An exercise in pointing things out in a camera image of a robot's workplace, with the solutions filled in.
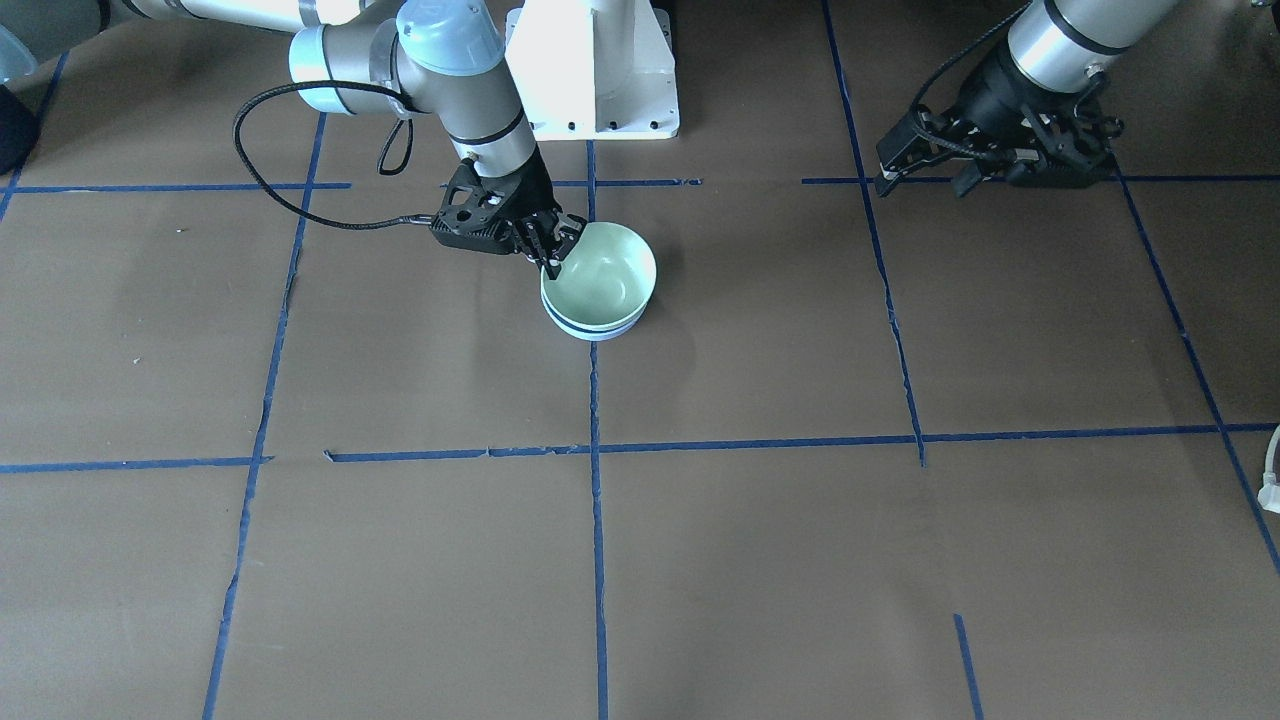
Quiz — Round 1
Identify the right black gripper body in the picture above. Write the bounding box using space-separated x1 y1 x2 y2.
477 150 561 233

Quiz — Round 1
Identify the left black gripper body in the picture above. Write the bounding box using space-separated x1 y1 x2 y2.
941 40 1061 152

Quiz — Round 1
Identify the green bowl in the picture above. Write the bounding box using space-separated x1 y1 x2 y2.
540 222 657 325

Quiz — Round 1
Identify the blue bowl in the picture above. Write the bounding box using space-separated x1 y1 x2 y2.
541 297 646 342

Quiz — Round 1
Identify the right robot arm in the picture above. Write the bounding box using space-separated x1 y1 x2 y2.
1 1 586 279

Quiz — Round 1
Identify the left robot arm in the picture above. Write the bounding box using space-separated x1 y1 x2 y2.
876 1 1172 197

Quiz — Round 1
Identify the white mounting pillar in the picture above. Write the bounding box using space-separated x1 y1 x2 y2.
503 1 681 143

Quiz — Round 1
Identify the white plug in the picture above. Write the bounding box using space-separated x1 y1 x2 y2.
1256 427 1280 515

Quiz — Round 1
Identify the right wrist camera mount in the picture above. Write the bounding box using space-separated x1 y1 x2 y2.
428 158 525 255

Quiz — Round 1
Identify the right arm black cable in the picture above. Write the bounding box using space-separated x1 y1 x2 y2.
232 79 442 233

